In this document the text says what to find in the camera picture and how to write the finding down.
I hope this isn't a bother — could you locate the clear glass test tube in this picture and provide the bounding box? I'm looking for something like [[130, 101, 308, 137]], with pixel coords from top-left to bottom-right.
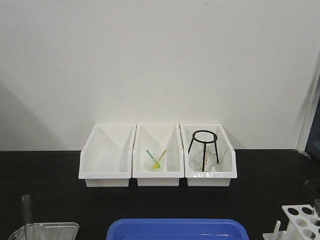
[[20, 194, 32, 240]]

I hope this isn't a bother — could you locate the grey blue pegboard drying rack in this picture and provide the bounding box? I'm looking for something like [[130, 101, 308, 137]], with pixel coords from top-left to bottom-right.
[[305, 102, 320, 161]]

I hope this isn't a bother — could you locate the test tube in rack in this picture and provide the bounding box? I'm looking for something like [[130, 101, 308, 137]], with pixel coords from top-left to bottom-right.
[[313, 199, 320, 219]]

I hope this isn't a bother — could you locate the white test tube rack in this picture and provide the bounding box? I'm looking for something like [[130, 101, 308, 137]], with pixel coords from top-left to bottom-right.
[[262, 204, 320, 240]]

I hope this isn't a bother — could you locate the middle white storage bin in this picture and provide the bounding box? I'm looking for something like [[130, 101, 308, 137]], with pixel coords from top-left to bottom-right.
[[132, 124, 185, 187]]

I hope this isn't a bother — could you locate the white storage bin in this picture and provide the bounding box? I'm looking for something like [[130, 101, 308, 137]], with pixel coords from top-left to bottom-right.
[[179, 124, 237, 187], [78, 124, 137, 188], [132, 124, 185, 187]]

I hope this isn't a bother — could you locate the yellow plastic spatula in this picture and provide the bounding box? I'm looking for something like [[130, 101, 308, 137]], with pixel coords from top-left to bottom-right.
[[152, 150, 167, 170]]

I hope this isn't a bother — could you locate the green plastic spatula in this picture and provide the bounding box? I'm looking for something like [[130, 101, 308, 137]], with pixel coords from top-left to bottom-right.
[[146, 150, 160, 170]]

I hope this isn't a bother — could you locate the clear glass flask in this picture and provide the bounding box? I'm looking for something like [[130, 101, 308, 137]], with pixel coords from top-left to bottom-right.
[[192, 150, 218, 172]]

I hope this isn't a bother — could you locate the left white storage bin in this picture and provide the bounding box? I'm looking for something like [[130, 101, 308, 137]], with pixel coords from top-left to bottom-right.
[[78, 124, 137, 188]]

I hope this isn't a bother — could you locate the right white storage bin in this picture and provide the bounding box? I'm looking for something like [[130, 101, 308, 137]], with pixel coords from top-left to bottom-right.
[[179, 124, 237, 187]]

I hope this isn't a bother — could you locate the blue plastic tray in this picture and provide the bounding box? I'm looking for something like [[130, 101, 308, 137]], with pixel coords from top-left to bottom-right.
[[106, 218, 249, 240]]

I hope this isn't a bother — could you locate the clear glass beaker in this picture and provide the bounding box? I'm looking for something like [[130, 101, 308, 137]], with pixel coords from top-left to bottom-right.
[[8, 223, 49, 240]]

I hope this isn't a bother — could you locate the black wire tripod stand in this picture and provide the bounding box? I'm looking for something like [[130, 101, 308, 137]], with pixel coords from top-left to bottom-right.
[[187, 129, 220, 172]]

